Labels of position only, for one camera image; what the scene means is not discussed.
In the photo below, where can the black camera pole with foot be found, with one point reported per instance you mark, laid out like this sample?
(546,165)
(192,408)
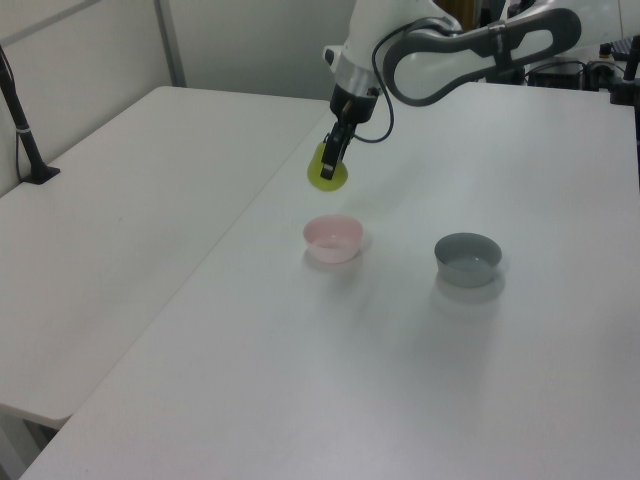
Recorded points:
(26,137)

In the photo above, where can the grey plastic bowl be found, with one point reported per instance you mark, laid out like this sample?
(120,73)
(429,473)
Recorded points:
(467,260)

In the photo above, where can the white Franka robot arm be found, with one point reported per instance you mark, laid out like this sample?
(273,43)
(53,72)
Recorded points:
(361,30)

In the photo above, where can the green pear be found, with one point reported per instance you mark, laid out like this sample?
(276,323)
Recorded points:
(314,172)

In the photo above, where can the pink plastic bowl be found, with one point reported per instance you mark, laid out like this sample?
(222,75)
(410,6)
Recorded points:
(332,239)

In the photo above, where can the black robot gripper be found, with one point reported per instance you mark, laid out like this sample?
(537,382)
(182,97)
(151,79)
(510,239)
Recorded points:
(354,106)

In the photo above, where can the black camera stand with clamp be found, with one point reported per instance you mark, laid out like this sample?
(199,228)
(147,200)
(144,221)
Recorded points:
(623,91)

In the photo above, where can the black electronics box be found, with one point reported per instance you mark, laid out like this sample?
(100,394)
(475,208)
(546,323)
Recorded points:
(555,72)

